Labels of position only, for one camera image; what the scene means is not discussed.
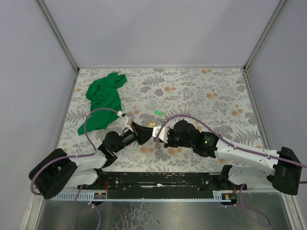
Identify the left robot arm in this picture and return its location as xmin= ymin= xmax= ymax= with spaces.
xmin=28 ymin=122 xmax=154 ymax=199

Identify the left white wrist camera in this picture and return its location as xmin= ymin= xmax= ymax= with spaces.
xmin=122 ymin=114 xmax=134 ymax=131

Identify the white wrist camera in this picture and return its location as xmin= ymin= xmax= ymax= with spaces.
xmin=122 ymin=114 xmax=134 ymax=131
xmin=152 ymin=126 xmax=169 ymax=143

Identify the light green key tag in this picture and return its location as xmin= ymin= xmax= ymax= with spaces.
xmin=155 ymin=110 xmax=163 ymax=115

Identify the aluminium frame rail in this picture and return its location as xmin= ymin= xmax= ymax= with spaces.
xmin=33 ymin=172 xmax=295 ymax=192

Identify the purple cable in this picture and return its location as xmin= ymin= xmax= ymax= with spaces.
xmin=31 ymin=107 xmax=124 ymax=196
xmin=154 ymin=114 xmax=307 ymax=227

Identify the green cloth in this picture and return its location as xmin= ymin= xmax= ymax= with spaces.
xmin=85 ymin=72 xmax=127 ymax=132

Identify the yellow key tag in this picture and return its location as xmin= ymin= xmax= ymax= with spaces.
xmin=147 ymin=122 xmax=158 ymax=127

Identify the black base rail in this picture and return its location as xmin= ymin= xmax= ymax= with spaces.
xmin=82 ymin=172 xmax=247 ymax=200

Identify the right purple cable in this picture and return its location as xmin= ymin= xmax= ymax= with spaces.
xmin=154 ymin=114 xmax=307 ymax=227

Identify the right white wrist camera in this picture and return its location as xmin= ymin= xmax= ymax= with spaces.
xmin=152 ymin=126 xmax=169 ymax=143

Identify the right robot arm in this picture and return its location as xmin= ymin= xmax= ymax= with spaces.
xmin=157 ymin=120 xmax=302 ymax=196

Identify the floral table mat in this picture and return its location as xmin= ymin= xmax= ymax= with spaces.
xmin=58 ymin=68 xmax=266 ymax=172

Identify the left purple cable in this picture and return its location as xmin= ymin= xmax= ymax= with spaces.
xmin=31 ymin=107 xmax=124 ymax=196

